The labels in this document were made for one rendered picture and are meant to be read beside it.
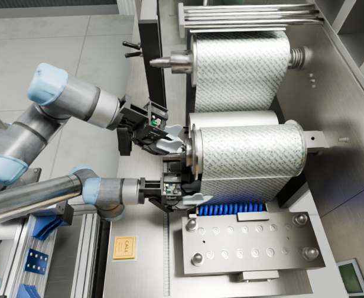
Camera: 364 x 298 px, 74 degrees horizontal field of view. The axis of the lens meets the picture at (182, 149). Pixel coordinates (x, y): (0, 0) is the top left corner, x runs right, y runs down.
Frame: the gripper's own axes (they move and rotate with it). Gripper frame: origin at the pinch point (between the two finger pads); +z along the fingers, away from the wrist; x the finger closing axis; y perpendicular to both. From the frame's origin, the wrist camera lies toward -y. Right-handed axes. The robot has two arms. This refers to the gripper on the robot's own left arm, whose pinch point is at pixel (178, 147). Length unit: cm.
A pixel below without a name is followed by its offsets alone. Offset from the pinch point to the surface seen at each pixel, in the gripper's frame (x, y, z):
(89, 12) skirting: 301, -162, -7
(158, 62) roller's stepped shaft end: 22.1, 4.9, -9.9
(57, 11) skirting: 300, -186, -41
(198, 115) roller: 11.8, 3.2, 5.6
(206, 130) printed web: 0.4, 9.4, 1.3
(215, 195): -8.3, -3.9, 17.1
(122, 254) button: -20.2, -37.2, 5.2
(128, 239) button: -15.4, -36.0, 6.6
